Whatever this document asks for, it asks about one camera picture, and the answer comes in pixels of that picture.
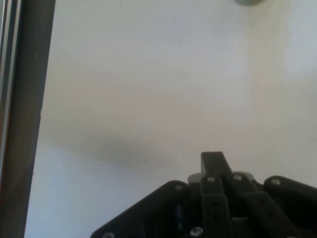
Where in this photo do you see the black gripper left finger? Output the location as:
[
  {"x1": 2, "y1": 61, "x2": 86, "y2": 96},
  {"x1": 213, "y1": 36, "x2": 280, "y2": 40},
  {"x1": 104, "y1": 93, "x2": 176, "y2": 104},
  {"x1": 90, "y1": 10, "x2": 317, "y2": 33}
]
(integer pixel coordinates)
[{"x1": 90, "y1": 151, "x2": 233, "y2": 238}]

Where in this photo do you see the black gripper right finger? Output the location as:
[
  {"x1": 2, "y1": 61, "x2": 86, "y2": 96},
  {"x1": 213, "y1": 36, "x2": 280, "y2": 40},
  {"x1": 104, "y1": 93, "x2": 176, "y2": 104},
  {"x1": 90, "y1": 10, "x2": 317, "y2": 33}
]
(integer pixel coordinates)
[{"x1": 214, "y1": 151, "x2": 317, "y2": 238}]

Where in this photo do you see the yellow-green toy pear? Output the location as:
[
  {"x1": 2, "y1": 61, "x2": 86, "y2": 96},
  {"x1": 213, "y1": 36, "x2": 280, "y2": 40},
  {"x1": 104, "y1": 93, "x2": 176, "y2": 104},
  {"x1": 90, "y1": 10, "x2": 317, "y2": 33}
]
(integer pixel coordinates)
[{"x1": 232, "y1": 0, "x2": 264, "y2": 6}]

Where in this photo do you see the aluminium rail along table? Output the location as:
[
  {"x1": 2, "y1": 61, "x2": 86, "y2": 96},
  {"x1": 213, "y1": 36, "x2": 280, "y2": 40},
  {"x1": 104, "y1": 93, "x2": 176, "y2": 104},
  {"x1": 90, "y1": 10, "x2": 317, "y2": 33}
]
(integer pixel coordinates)
[{"x1": 0, "y1": 0, "x2": 23, "y2": 174}]

